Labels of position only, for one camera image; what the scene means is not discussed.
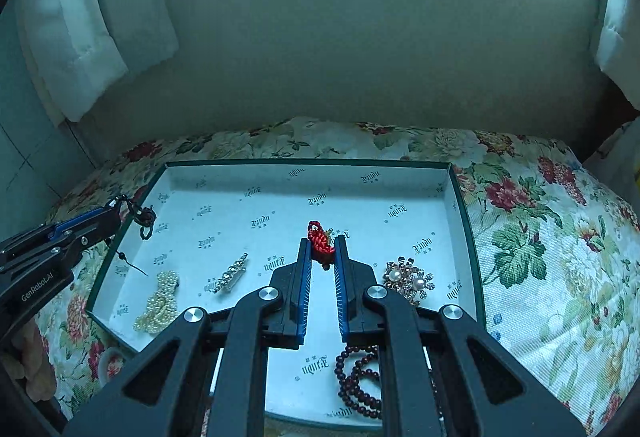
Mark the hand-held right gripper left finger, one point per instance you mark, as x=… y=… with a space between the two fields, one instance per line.
x=302 y=287

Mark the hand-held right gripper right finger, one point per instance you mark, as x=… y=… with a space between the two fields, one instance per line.
x=342 y=287

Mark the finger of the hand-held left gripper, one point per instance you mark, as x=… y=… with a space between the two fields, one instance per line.
x=80 y=222
x=95 y=234

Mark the small red knot charm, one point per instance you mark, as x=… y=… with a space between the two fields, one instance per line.
x=320 y=244

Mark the pearl flower brooch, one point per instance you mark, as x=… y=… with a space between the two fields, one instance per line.
x=407 y=279

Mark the rhinestone hair clip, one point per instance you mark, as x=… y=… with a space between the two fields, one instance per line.
x=229 y=273

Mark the green box with white lining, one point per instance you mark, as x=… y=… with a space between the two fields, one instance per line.
x=250 y=217

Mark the pearl bow hair clip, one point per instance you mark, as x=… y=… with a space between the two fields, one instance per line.
x=160 y=302

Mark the person's left hand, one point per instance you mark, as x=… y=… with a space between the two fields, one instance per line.
x=30 y=357

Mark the white jade bangle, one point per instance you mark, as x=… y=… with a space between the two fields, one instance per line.
x=102 y=367

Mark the floral bedspread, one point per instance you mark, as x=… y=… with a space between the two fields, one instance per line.
x=525 y=242

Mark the white curtain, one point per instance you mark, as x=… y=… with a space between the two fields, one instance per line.
x=90 y=17
x=617 y=27

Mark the white plastic bag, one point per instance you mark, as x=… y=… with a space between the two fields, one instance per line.
x=620 y=157

